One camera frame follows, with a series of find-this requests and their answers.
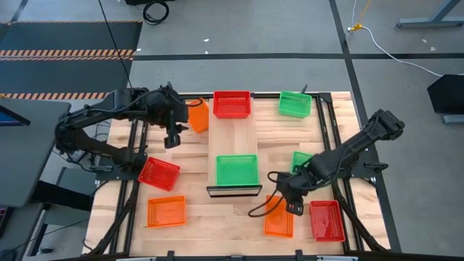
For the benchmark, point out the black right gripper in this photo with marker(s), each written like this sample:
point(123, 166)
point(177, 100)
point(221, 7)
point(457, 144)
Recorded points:
point(295, 185)

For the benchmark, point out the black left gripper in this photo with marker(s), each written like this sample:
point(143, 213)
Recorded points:
point(170, 107)

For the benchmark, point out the orange plastic basket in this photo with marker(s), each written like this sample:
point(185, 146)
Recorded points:
point(278, 223)
point(199, 119)
point(166, 212)

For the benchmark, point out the green plastic basket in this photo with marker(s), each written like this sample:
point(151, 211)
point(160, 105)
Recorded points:
point(237, 170)
point(299, 159)
point(294, 104)

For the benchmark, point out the red plastic basket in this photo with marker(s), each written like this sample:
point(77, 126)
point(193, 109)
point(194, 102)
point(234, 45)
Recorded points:
point(232, 105)
point(327, 221)
point(158, 174)

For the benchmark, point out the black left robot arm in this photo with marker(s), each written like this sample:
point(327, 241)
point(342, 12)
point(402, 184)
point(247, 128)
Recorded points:
point(90, 112)

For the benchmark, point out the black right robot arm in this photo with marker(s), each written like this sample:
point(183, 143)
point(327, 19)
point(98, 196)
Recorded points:
point(348, 148)

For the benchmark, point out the black-framed wooden shelf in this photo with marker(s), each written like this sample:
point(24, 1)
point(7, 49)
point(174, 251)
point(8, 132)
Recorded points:
point(232, 137)

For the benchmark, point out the black hazard-striped floor mat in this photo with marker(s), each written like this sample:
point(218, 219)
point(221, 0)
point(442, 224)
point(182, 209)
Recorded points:
point(72, 36)

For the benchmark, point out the grey desk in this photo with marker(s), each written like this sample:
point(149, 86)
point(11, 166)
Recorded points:
point(29, 163)

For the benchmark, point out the black angular panel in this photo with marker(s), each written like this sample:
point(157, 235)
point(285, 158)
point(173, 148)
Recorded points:
point(447, 94)

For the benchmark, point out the blue-screen desk monitor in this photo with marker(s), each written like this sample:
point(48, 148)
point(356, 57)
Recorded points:
point(11, 117)

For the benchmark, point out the grey metal stand leg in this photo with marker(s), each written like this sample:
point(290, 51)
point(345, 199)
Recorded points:
point(427, 23)

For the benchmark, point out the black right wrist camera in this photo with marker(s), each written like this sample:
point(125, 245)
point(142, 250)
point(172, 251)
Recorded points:
point(294, 207)

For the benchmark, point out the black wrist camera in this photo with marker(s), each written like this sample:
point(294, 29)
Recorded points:
point(172, 141)
point(294, 207)

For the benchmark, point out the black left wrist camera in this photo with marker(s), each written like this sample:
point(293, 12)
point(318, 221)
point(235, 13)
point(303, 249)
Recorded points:
point(172, 141)

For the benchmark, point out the black aluminium table frame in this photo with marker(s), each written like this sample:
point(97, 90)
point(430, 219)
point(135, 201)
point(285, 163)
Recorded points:
point(328, 119)

